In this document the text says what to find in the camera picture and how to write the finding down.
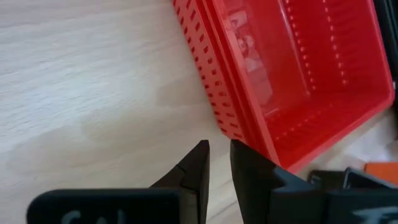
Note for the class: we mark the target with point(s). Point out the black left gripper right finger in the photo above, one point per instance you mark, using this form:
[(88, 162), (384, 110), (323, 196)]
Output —
[(255, 186)]

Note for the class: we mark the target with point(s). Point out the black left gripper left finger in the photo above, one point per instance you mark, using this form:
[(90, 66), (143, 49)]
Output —
[(192, 177)]

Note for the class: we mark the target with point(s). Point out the red slotted plastic basket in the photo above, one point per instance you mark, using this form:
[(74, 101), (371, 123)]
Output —
[(311, 109), (202, 56)]

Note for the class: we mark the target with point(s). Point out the small orange object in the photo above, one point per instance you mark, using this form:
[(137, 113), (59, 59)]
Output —
[(382, 172)]

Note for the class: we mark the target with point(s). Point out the black slotted plastic basket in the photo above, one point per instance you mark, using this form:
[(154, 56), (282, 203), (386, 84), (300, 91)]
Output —
[(390, 31)]

